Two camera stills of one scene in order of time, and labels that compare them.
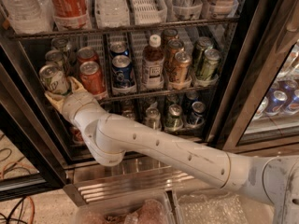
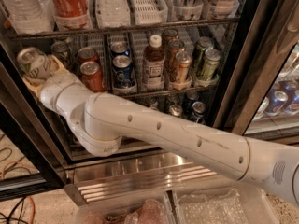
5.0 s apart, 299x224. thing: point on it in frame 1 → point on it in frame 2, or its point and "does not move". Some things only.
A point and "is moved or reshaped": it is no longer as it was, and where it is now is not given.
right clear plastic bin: [218, 206] does not move
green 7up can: [54, 78] is moved or reshaped
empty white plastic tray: [148, 5] does not move
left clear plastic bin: [150, 208] does not move
